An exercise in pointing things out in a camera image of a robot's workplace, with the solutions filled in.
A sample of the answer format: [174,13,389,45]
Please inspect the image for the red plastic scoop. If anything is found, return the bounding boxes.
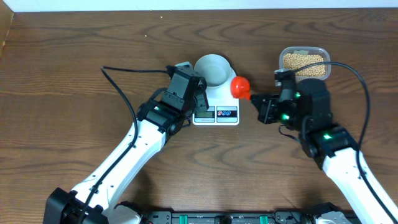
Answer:
[230,76,251,100]

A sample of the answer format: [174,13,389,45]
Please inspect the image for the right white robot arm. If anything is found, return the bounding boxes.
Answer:
[250,79,397,223]

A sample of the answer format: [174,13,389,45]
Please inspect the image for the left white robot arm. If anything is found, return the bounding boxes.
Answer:
[43,88,209,223]

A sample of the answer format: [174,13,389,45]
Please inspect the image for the white digital kitchen scale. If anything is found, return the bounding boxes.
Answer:
[192,68,239,126]

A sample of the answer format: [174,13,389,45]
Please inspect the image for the grey round bowl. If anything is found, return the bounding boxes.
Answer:
[194,54,231,87]

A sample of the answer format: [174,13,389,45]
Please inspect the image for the soybeans in container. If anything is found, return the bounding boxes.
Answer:
[283,53,326,77]

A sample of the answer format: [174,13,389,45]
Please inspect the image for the clear plastic container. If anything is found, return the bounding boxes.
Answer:
[279,46,331,82]

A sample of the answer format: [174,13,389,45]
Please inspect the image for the right black cable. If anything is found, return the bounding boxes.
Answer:
[279,61,398,223]

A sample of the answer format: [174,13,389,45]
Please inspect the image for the black cable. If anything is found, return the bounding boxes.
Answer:
[77,65,170,224]
[279,61,398,223]

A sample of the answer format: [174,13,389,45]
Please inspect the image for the left black cable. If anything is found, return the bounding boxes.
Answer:
[77,65,170,224]

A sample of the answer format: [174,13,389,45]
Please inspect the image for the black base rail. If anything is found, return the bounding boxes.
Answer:
[133,211,317,224]

